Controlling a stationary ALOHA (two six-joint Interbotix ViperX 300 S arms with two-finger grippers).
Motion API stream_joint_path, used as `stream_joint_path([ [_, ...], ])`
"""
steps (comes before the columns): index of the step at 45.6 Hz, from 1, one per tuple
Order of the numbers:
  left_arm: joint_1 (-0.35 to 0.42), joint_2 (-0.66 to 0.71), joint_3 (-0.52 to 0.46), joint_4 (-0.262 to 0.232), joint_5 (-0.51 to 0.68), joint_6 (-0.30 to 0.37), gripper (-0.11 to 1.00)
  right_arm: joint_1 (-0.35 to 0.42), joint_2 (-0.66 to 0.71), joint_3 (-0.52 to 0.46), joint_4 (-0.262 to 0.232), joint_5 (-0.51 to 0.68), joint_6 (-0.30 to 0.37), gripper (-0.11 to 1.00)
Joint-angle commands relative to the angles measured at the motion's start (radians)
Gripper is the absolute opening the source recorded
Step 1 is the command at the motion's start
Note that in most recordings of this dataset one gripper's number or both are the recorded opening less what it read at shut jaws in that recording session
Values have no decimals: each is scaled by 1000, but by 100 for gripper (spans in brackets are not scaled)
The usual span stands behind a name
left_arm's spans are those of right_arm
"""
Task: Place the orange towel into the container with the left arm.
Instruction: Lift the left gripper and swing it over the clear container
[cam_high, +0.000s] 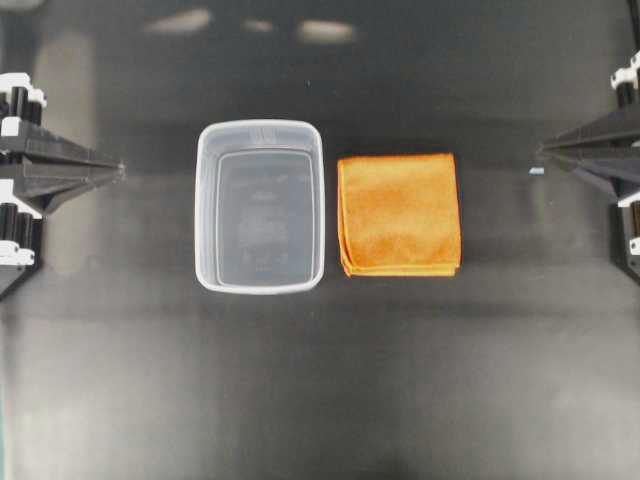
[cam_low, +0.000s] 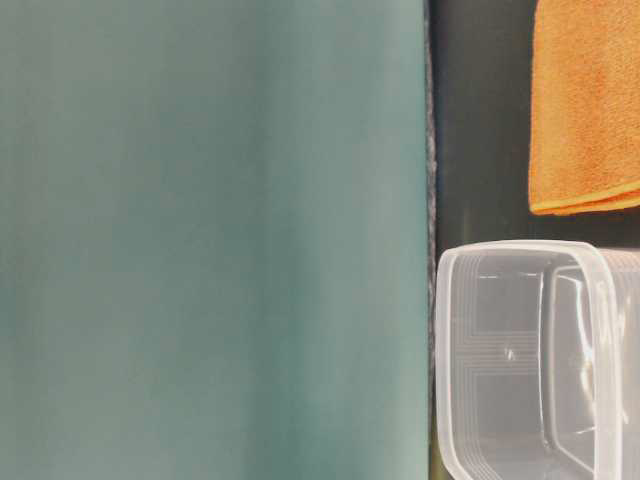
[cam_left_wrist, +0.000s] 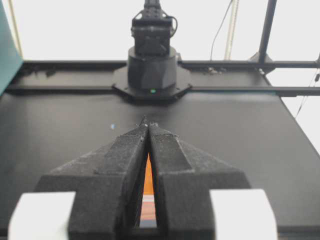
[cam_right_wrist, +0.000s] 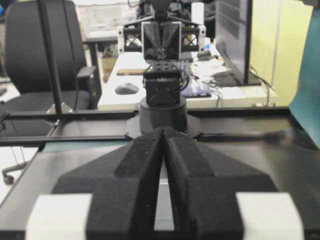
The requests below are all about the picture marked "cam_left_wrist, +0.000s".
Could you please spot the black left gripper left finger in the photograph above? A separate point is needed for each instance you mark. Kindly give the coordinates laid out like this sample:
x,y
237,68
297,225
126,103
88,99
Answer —
x,y
108,183

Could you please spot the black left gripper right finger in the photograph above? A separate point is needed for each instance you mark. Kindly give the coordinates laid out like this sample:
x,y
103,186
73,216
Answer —
x,y
183,175

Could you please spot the orange towel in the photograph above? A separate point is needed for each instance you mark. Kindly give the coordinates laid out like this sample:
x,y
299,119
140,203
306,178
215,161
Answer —
x,y
148,209

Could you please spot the teal panel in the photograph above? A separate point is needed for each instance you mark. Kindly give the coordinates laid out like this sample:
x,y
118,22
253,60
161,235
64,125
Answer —
x,y
10,59

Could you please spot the black aluminium frame rail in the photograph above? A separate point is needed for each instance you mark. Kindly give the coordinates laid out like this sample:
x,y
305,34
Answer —
x,y
96,77

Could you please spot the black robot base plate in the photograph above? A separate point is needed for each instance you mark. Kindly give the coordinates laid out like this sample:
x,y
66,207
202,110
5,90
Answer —
x,y
182,86

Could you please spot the black vertical frame post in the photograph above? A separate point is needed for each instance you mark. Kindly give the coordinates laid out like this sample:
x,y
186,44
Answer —
x,y
266,32

